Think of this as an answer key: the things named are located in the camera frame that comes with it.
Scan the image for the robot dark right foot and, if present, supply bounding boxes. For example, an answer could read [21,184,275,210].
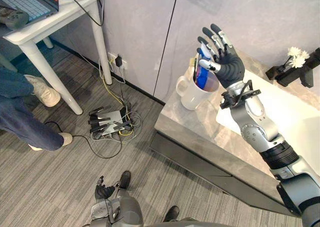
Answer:
[163,205,181,223]

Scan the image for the person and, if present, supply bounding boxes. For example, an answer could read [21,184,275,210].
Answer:
[0,53,74,152]

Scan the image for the white desk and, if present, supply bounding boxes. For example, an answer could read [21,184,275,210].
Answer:
[2,0,113,116]

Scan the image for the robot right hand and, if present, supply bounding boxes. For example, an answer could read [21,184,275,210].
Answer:
[196,23,246,90]

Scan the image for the grey stone vanity cabinet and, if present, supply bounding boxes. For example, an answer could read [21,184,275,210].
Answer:
[149,46,320,217]

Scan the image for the thin yellow-green toothbrush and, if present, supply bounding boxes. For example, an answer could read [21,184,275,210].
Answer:
[191,57,199,83]

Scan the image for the black floor cable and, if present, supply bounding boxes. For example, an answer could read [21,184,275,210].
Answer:
[44,121,124,160]

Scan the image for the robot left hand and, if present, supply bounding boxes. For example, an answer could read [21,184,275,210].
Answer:
[94,175,116,200]

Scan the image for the robot silver leg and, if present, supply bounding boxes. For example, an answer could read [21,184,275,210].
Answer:
[115,186,145,227]

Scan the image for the silver router with black antennas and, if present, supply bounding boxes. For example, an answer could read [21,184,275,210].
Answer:
[87,106,133,138]

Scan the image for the dark green game controller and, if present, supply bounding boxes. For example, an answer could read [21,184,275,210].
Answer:
[0,6,30,30]

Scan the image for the robot dark foot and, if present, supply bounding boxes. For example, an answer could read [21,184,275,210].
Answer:
[163,205,181,223]
[119,170,132,190]

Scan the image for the white wall outlet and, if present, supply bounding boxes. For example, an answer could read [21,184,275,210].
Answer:
[107,51,129,71]

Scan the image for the yellow network cable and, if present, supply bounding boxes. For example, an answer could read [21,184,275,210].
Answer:
[103,58,126,106]

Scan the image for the blue white toothpaste tube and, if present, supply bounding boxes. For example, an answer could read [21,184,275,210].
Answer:
[194,44,216,89]

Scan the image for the black angular vase holder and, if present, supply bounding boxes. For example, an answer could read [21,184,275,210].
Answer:
[265,47,320,89]

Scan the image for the black desk cable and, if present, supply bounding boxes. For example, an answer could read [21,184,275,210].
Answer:
[58,0,105,27]

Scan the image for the white ceramic mug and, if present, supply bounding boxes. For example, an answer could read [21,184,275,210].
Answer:
[175,67,221,111]

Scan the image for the white flowers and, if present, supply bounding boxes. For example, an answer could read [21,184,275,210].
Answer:
[286,46,311,69]

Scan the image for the robot dark left foot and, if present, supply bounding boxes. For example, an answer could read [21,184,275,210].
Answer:
[119,170,132,190]

